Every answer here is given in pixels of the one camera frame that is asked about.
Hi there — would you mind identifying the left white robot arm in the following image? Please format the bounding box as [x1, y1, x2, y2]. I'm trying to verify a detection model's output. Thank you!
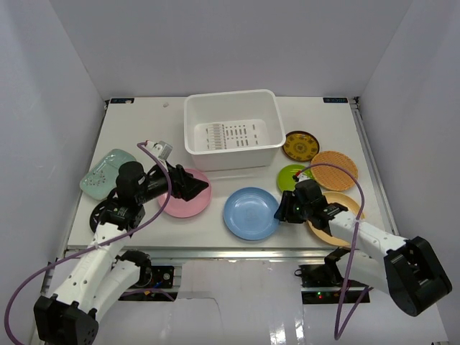
[34, 162, 209, 344]

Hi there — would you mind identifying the beige round plate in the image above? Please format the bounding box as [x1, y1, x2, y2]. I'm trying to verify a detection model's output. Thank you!
[308, 191, 360, 247]

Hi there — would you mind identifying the dark yellow patterned plate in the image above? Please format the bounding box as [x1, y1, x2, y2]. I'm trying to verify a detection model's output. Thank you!
[282, 131, 321, 162]

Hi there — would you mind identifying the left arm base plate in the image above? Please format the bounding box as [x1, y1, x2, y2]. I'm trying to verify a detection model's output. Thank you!
[119, 266, 178, 302]

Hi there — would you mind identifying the purple cable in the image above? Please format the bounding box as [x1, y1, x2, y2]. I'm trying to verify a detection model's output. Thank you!
[2, 141, 173, 345]
[294, 163, 373, 341]

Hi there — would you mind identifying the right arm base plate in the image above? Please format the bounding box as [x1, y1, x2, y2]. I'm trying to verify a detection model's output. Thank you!
[294, 264, 365, 305]

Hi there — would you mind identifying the orange woven round plate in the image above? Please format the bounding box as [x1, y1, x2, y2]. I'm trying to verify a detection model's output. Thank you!
[311, 151, 359, 192]

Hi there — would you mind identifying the mint green rectangular plate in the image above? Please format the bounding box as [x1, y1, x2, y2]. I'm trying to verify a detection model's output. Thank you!
[80, 149, 136, 201]

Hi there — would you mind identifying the pink round plate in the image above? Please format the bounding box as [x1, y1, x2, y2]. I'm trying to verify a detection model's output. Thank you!
[164, 168, 212, 219]

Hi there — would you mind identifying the green round plate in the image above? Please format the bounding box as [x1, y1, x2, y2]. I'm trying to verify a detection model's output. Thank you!
[277, 165, 314, 193]

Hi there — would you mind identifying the white plastic bin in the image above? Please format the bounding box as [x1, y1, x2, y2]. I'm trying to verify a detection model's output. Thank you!
[183, 89, 285, 171]

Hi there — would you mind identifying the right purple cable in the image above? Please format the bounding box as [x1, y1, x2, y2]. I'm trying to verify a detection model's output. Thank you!
[294, 163, 373, 341]

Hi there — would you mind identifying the black round plate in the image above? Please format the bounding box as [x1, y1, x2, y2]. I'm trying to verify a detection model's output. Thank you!
[89, 200, 108, 233]

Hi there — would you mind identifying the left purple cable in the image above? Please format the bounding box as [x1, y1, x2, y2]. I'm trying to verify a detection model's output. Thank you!
[2, 141, 173, 345]

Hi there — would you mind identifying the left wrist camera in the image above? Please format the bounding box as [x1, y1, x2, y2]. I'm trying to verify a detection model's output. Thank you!
[148, 141, 173, 161]

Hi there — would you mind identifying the blue round plate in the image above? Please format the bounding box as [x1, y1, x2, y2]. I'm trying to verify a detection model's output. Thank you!
[224, 187, 280, 241]

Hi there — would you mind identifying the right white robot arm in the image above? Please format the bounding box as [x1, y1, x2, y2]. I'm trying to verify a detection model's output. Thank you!
[274, 180, 452, 316]

